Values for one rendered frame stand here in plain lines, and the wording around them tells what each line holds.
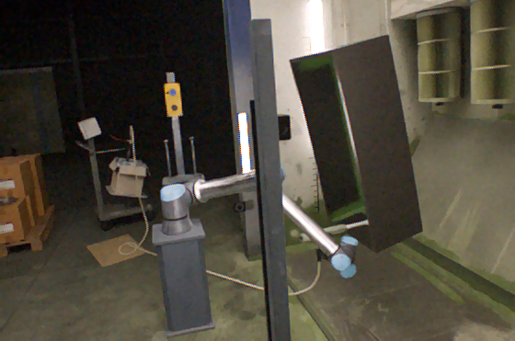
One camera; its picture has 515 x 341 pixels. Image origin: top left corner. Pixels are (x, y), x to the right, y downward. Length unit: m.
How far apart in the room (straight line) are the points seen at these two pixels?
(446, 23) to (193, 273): 2.59
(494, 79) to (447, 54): 0.54
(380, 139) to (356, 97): 0.28
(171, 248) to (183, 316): 0.46
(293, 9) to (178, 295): 2.27
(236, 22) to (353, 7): 1.02
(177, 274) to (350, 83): 1.48
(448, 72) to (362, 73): 1.31
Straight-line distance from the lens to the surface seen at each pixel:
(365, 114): 2.05
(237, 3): 3.00
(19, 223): 4.32
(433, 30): 3.25
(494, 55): 2.83
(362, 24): 3.38
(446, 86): 3.25
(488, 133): 3.28
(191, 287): 2.36
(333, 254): 1.93
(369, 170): 2.11
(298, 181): 3.15
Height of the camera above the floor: 1.47
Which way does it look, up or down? 10 degrees down
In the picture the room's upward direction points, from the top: 4 degrees counter-clockwise
